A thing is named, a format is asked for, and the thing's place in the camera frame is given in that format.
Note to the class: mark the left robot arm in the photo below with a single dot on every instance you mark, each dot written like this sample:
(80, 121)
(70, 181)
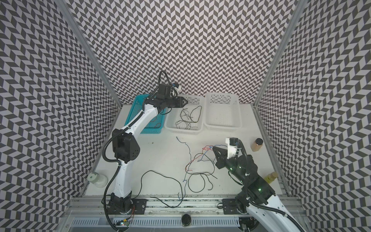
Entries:
(122, 148)

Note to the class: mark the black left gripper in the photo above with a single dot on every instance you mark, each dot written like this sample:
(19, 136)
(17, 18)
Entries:
(178, 101)

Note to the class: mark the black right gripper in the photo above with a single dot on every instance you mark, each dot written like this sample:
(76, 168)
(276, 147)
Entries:
(224, 160)

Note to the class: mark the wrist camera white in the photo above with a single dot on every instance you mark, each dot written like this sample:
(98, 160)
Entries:
(176, 88)
(232, 147)

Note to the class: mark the teal plastic basket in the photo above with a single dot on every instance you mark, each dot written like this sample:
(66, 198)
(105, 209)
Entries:
(155, 125)

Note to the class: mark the aluminium corner post right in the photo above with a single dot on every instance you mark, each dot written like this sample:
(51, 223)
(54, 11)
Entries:
(281, 49)

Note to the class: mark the aluminium corner post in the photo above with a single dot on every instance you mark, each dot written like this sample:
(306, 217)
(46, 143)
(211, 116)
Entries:
(86, 47)
(281, 49)

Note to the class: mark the aluminium corner post left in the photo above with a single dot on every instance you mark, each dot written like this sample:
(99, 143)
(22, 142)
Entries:
(86, 47)

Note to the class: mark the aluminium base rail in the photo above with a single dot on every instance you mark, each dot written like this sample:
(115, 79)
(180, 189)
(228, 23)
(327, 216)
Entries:
(193, 212)

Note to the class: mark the white plastic basket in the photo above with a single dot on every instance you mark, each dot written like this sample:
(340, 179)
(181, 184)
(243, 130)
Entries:
(222, 112)
(189, 119)

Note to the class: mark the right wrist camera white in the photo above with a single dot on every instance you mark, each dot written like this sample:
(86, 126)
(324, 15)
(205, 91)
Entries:
(232, 147)

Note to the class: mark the yellow liquid bottle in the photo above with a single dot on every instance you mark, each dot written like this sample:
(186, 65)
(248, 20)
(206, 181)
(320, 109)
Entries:
(270, 178)

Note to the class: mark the brown spice bottle black cap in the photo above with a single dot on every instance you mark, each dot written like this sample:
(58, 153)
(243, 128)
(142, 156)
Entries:
(257, 145)

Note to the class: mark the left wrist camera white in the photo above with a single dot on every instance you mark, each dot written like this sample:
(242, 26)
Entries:
(176, 88)

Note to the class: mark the white plastic basket middle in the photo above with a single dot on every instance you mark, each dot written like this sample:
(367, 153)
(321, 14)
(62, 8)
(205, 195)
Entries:
(189, 119)

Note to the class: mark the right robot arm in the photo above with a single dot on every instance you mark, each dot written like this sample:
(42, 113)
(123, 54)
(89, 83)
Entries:
(257, 198)

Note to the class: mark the white plastic basket right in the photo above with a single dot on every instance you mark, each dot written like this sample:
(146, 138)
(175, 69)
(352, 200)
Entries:
(222, 112)

